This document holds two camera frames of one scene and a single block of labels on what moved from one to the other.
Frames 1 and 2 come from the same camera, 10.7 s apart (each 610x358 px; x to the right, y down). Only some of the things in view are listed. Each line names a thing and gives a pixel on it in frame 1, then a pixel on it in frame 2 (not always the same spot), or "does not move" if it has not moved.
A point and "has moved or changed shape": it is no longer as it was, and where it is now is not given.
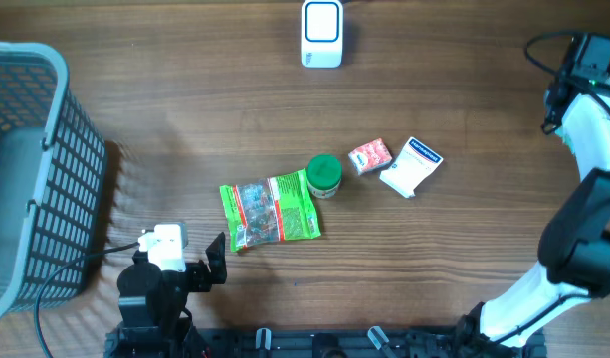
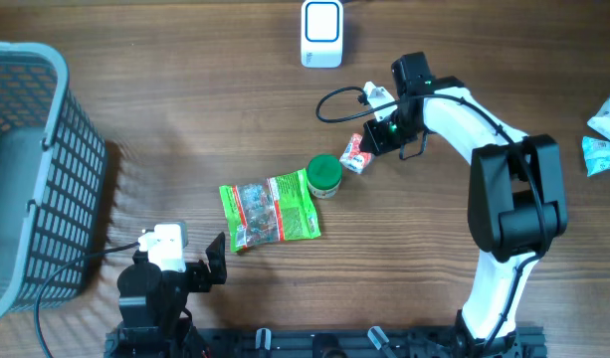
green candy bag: [276, 209] does not move
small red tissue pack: [370, 156] has moved or changed shape
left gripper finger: [216, 258] does not move
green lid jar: [324, 175] does not move
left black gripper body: [196, 278] does not move
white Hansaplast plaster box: [412, 168] has moved or changed shape
